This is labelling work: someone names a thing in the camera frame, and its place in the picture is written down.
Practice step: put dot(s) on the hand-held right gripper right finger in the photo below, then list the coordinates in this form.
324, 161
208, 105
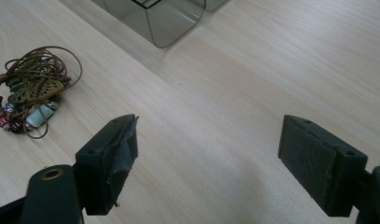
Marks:
318, 165

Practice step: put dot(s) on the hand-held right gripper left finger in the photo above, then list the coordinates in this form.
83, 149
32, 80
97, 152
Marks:
106, 165

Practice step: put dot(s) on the clear grey plastic box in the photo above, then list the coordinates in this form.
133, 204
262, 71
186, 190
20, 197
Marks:
153, 18

